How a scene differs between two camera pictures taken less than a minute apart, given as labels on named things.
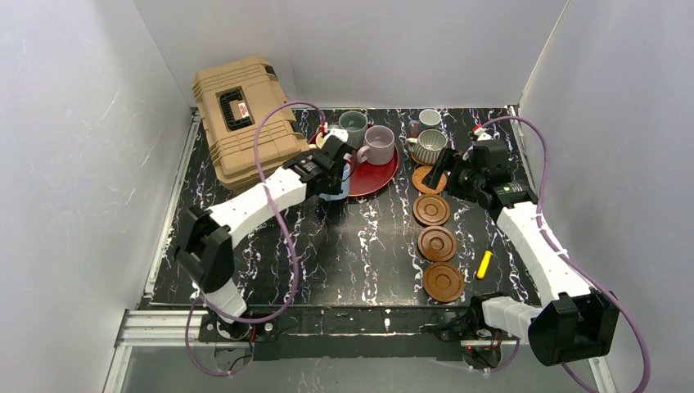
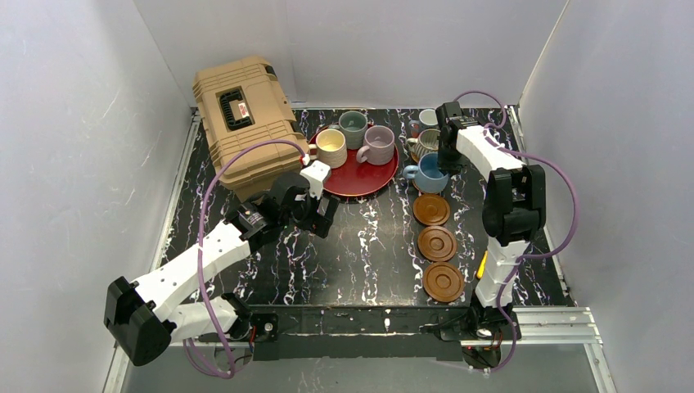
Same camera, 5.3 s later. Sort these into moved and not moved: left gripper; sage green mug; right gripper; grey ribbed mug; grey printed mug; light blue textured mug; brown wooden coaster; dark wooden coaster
Moved: right gripper; left gripper; light blue textured mug
Not moved: dark wooden coaster; grey ribbed mug; grey printed mug; sage green mug; brown wooden coaster
